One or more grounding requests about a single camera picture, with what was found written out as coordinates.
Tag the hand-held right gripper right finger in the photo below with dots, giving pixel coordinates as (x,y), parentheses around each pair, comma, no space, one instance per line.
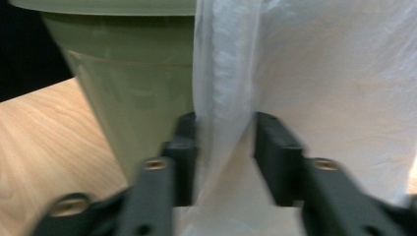
(327,203)

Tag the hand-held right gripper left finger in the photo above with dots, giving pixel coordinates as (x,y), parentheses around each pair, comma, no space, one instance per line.
(154,200)

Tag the green plastic trash bin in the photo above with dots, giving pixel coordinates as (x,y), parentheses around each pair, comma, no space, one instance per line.
(137,85)

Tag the white trash bag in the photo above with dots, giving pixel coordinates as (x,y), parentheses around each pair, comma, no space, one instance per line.
(327,82)

